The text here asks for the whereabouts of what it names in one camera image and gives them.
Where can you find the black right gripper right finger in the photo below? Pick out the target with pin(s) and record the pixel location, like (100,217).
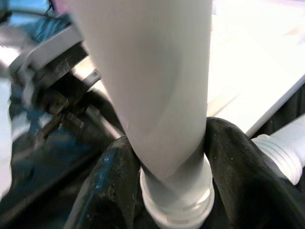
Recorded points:
(250,190)

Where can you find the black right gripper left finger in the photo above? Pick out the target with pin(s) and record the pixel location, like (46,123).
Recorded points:
(109,190)

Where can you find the white plastic table leg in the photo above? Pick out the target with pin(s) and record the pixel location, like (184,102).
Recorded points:
(281,155)
(155,71)

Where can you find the black plastic cover sheet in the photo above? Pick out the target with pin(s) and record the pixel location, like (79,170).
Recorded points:
(47,167)

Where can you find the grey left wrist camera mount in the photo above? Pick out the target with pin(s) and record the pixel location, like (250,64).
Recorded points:
(52,47)

